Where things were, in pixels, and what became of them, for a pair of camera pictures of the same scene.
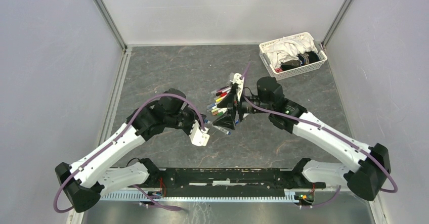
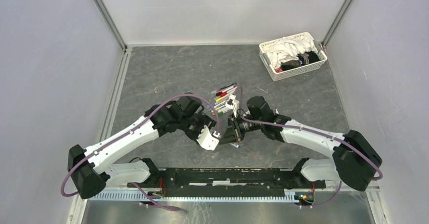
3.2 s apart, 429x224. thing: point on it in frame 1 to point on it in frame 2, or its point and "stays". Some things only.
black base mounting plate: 230,179 stays
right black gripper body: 241,106 to 239,127
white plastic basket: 289,55 stays
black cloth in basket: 303,59 stays
